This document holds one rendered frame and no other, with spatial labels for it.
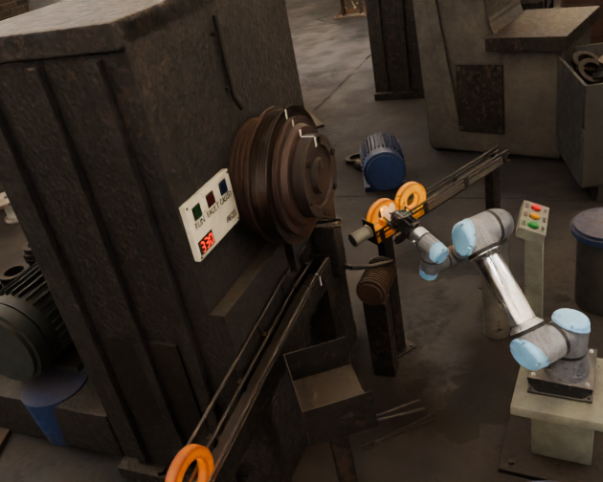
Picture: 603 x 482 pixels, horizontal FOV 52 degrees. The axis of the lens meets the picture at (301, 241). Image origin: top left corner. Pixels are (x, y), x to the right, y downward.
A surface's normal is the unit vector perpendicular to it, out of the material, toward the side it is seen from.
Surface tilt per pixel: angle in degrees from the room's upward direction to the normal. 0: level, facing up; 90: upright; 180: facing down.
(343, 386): 5
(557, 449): 90
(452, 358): 0
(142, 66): 90
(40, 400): 0
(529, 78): 90
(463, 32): 90
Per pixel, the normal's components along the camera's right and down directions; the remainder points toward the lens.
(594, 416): -0.18, -0.86
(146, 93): 0.91, 0.04
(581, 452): -0.43, 0.51
